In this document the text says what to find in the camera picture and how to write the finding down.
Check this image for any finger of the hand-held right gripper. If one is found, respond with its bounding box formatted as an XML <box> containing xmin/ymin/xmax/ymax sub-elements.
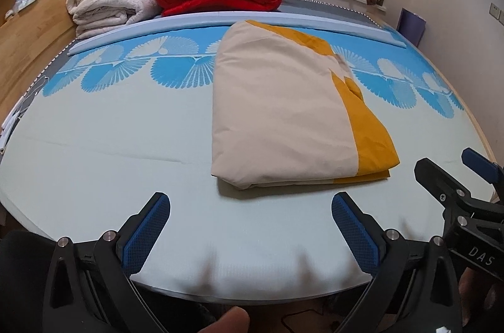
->
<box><xmin>461</xmin><ymin>148</ymin><xmax>504</xmax><ymax>196</ymax></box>
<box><xmin>414</xmin><ymin>158</ymin><xmax>473</xmax><ymax>210</ymax></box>

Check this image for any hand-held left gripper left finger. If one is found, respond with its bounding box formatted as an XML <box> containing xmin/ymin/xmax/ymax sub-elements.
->
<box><xmin>41</xmin><ymin>192</ymin><xmax>172</xmax><ymax>333</ymax></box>

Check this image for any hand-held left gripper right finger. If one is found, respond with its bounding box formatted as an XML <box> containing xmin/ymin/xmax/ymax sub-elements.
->
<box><xmin>331</xmin><ymin>192</ymin><xmax>463</xmax><ymax>333</ymax></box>

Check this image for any beige and orange hooded garment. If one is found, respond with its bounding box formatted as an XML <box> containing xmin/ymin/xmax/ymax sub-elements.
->
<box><xmin>210</xmin><ymin>20</ymin><xmax>400</xmax><ymax>191</ymax></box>

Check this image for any person's right hand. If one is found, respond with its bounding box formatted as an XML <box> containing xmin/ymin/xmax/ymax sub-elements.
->
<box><xmin>459</xmin><ymin>268</ymin><xmax>504</xmax><ymax>333</ymax></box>

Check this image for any person's left hand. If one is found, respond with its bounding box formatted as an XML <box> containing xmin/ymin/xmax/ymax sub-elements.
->
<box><xmin>196</xmin><ymin>307</ymin><xmax>250</xmax><ymax>333</ymax></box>

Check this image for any blue patterned bed mat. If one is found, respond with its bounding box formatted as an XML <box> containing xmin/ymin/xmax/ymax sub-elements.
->
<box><xmin>0</xmin><ymin>16</ymin><xmax>497</xmax><ymax>302</ymax></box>

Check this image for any purple folder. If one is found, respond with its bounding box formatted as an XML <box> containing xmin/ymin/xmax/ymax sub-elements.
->
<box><xmin>397</xmin><ymin>8</ymin><xmax>428</xmax><ymax>48</ymax></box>

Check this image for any grey patterned bed sheet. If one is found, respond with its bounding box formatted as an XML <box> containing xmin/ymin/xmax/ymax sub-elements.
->
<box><xmin>276</xmin><ymin>0</ymin><xmax>394</xmax><ymax>30</ymax></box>

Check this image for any wooden headboard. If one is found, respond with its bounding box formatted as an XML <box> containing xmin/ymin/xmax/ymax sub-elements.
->
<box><xmin>0</xmin><ymin>0</ymin><xmax>93</xmax><ymax>109</ymax></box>

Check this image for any white folded quilt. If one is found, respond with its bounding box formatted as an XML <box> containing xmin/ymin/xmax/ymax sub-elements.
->
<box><xmin>68</xmin><ymin>0</ymin><xmax>165</xmax><ymax>40</ymax></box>

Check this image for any tissue pack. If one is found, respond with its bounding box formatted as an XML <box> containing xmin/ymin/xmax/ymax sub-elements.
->
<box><xmin>12</xmin><ymin>0</ymin><xmax>38</xmax><ymax>13</ymax></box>

